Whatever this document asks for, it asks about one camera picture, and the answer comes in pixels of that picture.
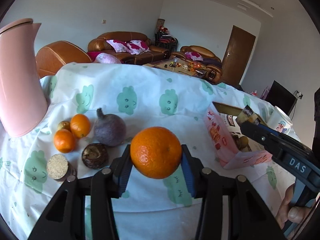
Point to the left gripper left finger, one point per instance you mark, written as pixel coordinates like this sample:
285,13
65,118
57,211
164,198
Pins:
64,216

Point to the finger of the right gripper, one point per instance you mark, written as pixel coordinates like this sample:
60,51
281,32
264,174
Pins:
261,134
268,127

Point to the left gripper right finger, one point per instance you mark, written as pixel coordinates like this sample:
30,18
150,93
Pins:
231,207

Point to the small orange front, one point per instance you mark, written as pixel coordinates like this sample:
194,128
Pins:
64,141

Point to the small orange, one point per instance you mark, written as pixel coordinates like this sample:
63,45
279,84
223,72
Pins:
80,126
64,141

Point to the large orange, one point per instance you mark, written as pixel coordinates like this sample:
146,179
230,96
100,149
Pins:
156,152

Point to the purple round fruit with stem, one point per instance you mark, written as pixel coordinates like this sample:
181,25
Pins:
109,129

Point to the person's right hand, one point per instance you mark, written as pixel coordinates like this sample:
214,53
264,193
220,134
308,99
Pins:
294,214

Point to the white cartoon mug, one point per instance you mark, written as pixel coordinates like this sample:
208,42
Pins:
279,121

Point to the yellow-orange citrus fruit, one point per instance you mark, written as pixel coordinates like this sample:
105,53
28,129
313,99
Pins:
241,142

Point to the black television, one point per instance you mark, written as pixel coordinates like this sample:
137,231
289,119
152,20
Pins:
282,98

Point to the pink cardboard snack box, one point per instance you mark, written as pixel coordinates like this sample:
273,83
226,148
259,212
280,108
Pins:
220,120

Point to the sugarcane piece near kettle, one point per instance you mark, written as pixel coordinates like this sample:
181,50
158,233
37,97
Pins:
59,168

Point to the dark brown mangosteen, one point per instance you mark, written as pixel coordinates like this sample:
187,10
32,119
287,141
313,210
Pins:
95,156

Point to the brown wooden door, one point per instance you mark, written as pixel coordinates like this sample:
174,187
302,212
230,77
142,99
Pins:
237,54

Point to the small yellowish longan fruit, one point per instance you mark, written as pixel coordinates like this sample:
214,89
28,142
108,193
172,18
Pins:
64,125

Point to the brown leather sofa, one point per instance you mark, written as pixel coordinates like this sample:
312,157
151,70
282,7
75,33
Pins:
210,61
99,44

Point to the small orange back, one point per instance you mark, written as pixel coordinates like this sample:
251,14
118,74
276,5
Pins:
80,126

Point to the cluttered coffee table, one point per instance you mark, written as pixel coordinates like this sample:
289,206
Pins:
180,66

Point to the white cloud-print tablecloth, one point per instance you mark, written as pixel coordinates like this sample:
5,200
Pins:
143,97

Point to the pink electric kettle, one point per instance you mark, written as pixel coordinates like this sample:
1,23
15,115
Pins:
23,103

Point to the dark shelf with red items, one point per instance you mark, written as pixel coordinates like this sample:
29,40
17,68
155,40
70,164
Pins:
162,37

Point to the pink floral cushion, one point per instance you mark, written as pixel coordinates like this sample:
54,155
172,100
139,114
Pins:
133,47

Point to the brown leather armchair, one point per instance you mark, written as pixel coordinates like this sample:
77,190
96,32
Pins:
52,57

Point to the pink bundle behind table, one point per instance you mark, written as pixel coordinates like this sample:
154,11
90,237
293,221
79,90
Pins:
107,59

